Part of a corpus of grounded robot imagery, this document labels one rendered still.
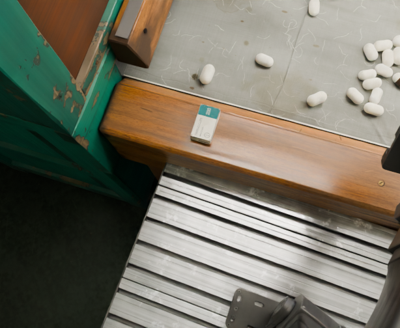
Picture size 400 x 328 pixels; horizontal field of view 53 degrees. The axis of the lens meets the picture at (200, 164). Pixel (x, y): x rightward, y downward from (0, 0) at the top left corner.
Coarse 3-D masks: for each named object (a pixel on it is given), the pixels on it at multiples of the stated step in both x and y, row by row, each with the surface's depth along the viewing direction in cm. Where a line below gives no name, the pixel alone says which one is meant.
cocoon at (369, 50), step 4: (368, 44) 73; (372, 44) 72; (364, 48) 73; (368, 48) 72; (372, 48) 72; (364, 52) 73; (368, 52) 72; (372, 52) 72; (376, 52) 72; (368, 56) 72; (372, 56) 72; (376, 56) 72; (372, 60) 73
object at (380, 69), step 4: (380, 64) 71; (376, 68) 72; (380, 68) 71; (384, 68) 71; (388, 68) 71; (380, 72) 72; (384, 72) 71; (388, 72) 71; (392, 72) 71; (384, 76) 72; (388, 76) 72
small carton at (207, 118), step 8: (200, 112) 67; (208, 112) 67; (216, 112) 67; (200, 120) 67; (208, 120) 67; (216, 120) 67; (192, 128) 67; (200, 128) 67; (208, 128) 67; (192, 136) 66; (200, 136) 66; (208, 136) 66
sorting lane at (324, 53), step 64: (192, 0) 78; (256, 0) 78; (320, 0) 77; (384, 0) 77; (128, 64) 75; (192, 64) 75; (256, 64) 74; (320, 64) 74; (320, 128) 71; (384, 128) 70
